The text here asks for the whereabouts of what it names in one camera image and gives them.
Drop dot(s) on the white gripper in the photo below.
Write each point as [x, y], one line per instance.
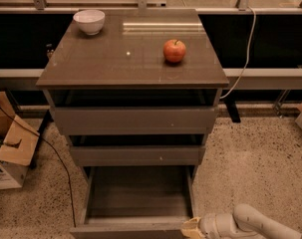
[208, 225]

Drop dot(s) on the grey bottom drawer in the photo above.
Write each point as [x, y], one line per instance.
[136, 202]

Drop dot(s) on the grey drawer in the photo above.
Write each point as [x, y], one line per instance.
[136, 202]
[152, 149]
[124, 112]

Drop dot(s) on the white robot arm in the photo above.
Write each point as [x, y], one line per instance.
[245, 222]

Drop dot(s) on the grey middle drawer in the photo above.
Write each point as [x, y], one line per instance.
[152, 149]

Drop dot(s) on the grey drawer cabinet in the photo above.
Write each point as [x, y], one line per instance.
[128, 55]

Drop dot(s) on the grey top drawer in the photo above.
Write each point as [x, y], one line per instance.
[124, 112]

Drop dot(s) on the red apple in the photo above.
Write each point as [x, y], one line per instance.
[174, 50]

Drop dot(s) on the open cardboard box left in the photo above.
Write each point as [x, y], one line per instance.
[18, 141]

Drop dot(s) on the white ceramic bowl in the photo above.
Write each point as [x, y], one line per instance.
[91, 22]

